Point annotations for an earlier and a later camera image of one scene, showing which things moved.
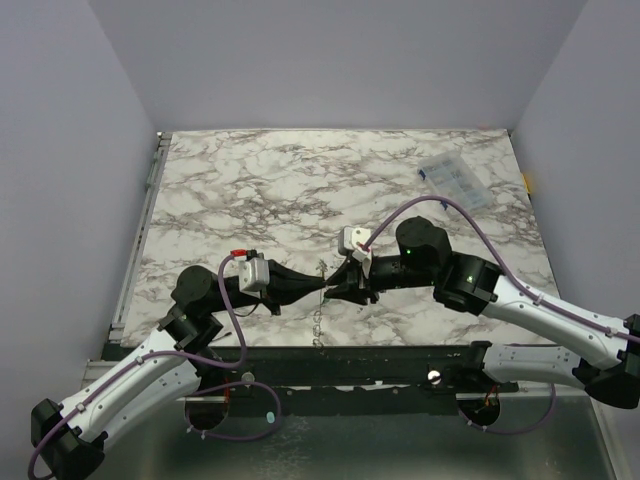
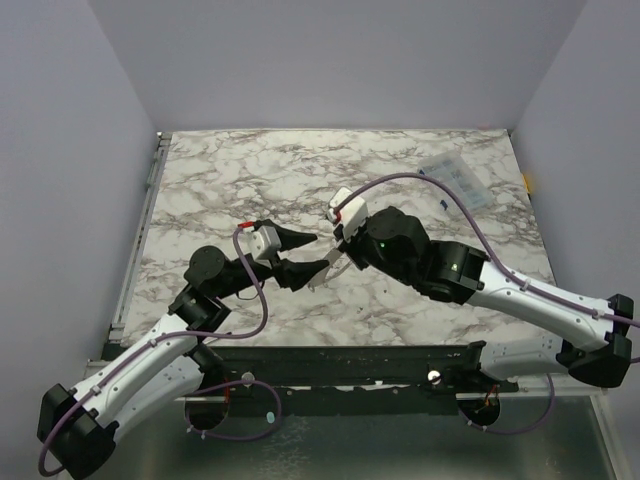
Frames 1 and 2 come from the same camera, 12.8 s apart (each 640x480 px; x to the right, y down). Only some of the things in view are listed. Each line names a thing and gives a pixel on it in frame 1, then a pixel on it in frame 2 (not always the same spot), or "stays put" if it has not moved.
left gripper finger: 286,284 -> 288,239
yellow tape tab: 526,182 stays put
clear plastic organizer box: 451,176 stays put
